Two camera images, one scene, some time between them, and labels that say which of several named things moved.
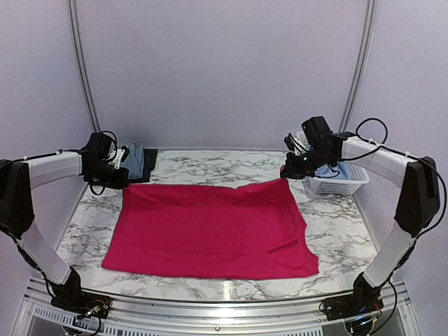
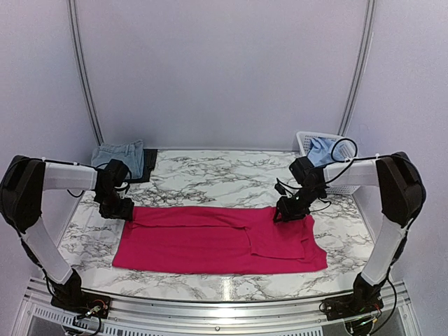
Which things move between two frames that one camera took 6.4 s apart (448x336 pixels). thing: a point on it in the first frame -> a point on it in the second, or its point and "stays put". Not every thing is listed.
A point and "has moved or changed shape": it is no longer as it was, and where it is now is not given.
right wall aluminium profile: (367, 38) stays put
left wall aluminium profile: (79, 65) stays put
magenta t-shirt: (197, 233) has moved or changed shape
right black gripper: (291, 169) -> (288, 213)
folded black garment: (149, 160) stays put
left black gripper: (121, 180) -> (126, 213)
